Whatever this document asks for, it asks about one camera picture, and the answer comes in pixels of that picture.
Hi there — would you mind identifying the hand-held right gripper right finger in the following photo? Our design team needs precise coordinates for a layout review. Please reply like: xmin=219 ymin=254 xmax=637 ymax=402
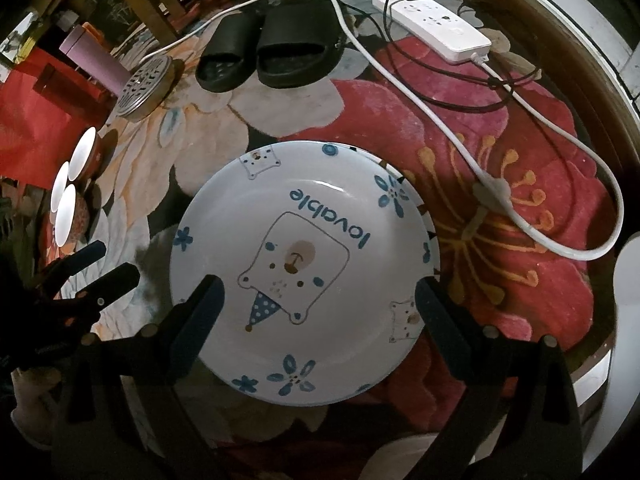
xmin=415 ymin=277 xmax=583 ymax=480

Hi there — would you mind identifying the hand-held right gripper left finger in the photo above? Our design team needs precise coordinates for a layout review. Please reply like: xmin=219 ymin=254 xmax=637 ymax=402
xmin=50 ymin=275 xmax=226 ymax=480

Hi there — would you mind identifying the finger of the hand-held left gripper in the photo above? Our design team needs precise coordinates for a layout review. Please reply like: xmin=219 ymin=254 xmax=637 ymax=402
xmin=65 ymin=262 xmax=141 ymax=321
xmin=47 ymin=240 xmax=108 ymax=283

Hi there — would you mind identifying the white bowl red outside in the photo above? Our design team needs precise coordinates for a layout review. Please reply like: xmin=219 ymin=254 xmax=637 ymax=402
xmin=52 ymin=183 xmax=91 ymax=248
xmin=50 ymin=162 xmax=76 ymax=213
xmin=67 ymin=127 xmax=103 ymax=183

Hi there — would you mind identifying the bear print white plate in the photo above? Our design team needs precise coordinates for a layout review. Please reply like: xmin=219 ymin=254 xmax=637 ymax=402
xmin=169 ymin=141 xmax=441 ymax=405

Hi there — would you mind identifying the red paper bag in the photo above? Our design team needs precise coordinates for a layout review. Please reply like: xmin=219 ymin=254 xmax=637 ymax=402
xmin=0 ymin=45 xmax=108 ymax=181

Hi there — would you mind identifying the red thermos bottle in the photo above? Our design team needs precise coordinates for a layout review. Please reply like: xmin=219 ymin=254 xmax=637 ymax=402
xmin=32 ymin=62 xmax=116 ymax=111

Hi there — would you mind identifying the round perforated metal tin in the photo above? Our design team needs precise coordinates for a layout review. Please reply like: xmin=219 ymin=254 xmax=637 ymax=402
xmin=116 ymin=56 xmax=176 ymax=122

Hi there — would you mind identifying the white cabinet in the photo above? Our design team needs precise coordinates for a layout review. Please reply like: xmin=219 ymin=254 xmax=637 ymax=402
xmin=607 ymin=232 xmax=640 ymax=361

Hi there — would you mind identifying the pink thermos bottle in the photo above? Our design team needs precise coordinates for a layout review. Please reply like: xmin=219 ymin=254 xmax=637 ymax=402
xmin=59 ymin=27 xmax=133 ymax=96

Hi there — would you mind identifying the wooden stool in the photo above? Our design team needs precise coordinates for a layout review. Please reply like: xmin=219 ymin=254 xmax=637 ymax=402
xmin=87 ymin=0 xmax=296 ymax=43

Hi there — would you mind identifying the white power strip with cable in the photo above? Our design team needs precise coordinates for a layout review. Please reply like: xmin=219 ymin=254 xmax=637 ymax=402
xmin=127 ymin=0 xmax=628 ymax=261

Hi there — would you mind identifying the thin black cable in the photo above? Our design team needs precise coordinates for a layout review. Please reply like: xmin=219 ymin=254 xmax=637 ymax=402
xmin=385 ymin=10 xmax=551 ymax=111

